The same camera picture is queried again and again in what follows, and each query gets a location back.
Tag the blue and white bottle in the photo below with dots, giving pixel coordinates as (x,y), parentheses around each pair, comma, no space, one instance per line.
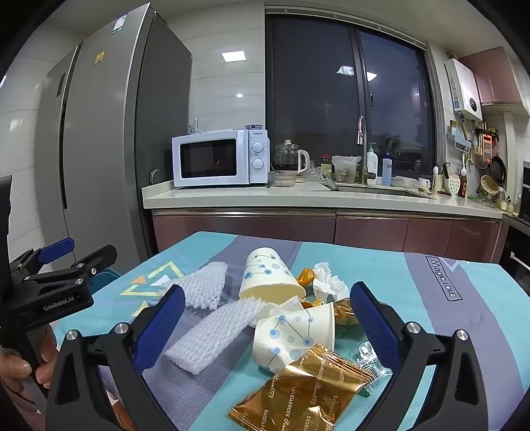
(387,170)

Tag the brown sauce bottle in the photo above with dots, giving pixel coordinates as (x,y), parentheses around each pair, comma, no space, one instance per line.
(463,187)

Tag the person's left hand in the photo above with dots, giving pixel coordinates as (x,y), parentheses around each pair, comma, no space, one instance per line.
(46,352)

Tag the white water heater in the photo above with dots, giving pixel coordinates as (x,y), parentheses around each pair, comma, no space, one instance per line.
(463,89)

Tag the glass kettle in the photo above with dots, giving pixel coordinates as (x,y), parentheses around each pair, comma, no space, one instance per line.
(287,157)

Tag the white mug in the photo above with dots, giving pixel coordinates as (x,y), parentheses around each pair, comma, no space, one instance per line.
(423,183)

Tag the white dishes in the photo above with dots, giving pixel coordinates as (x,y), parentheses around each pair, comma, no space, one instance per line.
(403,182)

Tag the clear green-edged wrapper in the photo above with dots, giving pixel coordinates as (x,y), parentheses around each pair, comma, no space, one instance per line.
(366,356)

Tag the blue patterned bowl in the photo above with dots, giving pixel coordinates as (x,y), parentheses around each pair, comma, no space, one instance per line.
(254,126)

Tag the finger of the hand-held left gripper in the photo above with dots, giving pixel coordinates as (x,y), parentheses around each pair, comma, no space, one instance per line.
(91,263)
(58,248)

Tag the dark kitchen window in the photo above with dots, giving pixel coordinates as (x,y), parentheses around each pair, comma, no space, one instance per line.
(314,83)

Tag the pink wall cabinet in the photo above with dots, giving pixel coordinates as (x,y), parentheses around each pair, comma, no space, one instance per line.
(497,74)

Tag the steel kitchen faucet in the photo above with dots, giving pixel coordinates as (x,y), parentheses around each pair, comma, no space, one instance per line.
(361,132)

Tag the teal and grey tablecloth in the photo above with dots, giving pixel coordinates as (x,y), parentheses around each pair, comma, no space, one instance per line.
(434,315)

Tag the gold snack wrapper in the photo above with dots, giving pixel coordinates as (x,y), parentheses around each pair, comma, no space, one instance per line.
(298,393)

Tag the grey refrigerator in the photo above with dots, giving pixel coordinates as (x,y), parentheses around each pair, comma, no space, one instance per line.
(103,145)

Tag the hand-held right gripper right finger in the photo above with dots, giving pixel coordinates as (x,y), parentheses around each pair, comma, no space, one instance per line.
(372,327)

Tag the cream utensil holder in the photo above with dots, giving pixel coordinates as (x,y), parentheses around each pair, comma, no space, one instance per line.
(438,182)

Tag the black built-in oven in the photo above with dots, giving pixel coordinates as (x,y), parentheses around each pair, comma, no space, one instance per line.
(517,240)

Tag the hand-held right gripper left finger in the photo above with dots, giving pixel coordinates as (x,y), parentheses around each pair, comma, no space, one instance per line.
(162,327)

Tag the white foam fruit net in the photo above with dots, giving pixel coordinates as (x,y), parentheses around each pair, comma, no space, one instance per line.
(198,286)
(207,335)

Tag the red lid jar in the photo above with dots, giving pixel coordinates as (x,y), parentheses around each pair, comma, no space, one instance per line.
(325,165)

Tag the maroon kitchen counter cabinet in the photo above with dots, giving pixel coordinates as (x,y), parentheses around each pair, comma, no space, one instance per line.
(248,232)

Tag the grey wall rack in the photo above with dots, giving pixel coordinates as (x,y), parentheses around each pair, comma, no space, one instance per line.
(458,141)

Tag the black frying pan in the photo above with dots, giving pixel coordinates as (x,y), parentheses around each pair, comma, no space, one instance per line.
(498,170)

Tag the white slotted spoon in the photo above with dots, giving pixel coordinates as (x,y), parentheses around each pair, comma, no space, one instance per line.
(454,184)

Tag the white soap dispenser bottle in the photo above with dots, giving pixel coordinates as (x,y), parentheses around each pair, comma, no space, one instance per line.
(372,161)

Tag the white microwave oven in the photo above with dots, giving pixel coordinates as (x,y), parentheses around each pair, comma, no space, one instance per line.
(211,159)

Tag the crushed dotted paper cup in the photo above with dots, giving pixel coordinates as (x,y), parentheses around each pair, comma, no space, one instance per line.
(290,331)

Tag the yellow colander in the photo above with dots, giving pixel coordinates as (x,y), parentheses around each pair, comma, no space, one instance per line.
(489,184)

